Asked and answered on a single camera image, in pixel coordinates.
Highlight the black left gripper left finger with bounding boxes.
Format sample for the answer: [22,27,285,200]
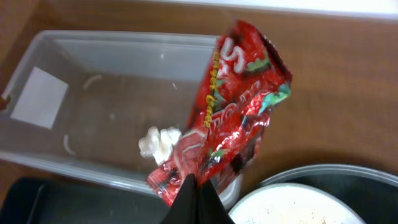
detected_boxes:
[160,174,197,224]

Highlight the clear plastic waste bin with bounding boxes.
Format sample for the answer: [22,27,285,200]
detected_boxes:
[0,29,243,209]

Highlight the red snack wrapper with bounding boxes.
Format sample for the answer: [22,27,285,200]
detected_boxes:
[147,20,292,205]

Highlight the black rectangular tray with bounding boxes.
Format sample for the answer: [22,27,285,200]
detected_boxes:
[1,177,169,224]

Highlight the round black serving tray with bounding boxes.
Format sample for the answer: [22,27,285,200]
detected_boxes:
[260,164,397,224]

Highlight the crumpled white tissue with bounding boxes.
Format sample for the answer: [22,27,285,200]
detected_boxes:
[138,126,182,165]

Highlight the grey plate with food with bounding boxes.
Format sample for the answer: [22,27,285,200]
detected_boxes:
[229,183,365,224]

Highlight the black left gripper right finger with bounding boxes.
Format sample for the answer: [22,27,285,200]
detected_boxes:
[198,180,234,224]

